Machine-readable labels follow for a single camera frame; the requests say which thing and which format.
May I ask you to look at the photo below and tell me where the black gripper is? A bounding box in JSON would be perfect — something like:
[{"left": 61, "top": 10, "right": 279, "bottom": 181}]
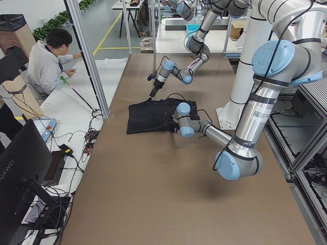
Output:
[
  {"left": 169, "top": 116, "right": 179, "bottom": 129},
  {"left": 149, "top": 79, "right": 165, "bottom": 100}
]

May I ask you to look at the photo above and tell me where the black graphic t-shirt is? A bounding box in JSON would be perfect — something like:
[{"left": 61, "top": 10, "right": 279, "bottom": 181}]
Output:
[{"left": 127, "top": 97, "right": 200, "bottom": 134}]

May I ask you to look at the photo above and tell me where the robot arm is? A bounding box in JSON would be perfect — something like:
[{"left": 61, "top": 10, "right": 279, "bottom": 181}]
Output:
[
  {"left": 173, "top": 38, "right": 322, "bottom": 180},
  {"left": 148, "top": 1, "right": 249, "bottom": 99}
]

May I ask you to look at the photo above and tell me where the white cloth on table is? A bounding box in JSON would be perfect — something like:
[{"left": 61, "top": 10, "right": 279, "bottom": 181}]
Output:
[{"left": 100, "top": 58, "right": 128, "bottom": 69}]

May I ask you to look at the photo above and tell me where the metal reacher grabber tool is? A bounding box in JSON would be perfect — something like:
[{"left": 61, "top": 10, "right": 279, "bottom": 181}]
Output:
[{"left": 60, "top": 76, "right": 101, "bottom": 115}]

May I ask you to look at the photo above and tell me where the blue plastic tray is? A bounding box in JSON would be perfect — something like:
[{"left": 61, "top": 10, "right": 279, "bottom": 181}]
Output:
[{"left": 186, "top": 23, "right": 201, "bottom": 33}]

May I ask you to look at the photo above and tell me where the red black usb hub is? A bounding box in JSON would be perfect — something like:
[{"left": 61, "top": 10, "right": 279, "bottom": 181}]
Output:
[{"left": 83, "top": 130, "right": 99, "bottom": 156}]

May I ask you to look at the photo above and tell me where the black power adapter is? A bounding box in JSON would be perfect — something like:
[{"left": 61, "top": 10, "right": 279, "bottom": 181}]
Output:
[{"left": 58, "top": 144, "right": 73, "bottom": 157}]

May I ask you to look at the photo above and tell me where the seated person in hoodie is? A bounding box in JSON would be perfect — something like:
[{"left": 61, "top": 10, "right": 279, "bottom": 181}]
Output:
[{"left": 27, "top": 28, "right": 82, "bottom": 98}]

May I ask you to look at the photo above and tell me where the teach pendant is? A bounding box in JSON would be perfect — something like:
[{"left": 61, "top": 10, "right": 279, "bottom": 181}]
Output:
[{"left": 32, "top": 118, "right": 57, "bottom": 142}]

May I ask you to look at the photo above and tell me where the white central robot column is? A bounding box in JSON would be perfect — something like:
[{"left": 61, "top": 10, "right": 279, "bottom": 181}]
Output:
[{"left": 216, "top": 4, "right": 272, "bottom": 130}]

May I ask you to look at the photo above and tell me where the black Huawei monitor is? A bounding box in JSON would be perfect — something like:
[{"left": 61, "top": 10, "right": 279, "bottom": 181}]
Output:
[{"left": 1, "top": 119, "right": 56, "bottom": 244}]

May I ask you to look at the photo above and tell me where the cardboard box with bag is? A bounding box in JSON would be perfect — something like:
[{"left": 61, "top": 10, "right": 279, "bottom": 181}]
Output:
[{"left": 1, "top": 14, "right": 43, "bottom": 119}]

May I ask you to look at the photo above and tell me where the aluminium frame post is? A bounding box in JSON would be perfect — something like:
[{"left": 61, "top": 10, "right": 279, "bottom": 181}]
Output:
[{"left": 64, "top": 0, "right": 110, "bottom": 118}]

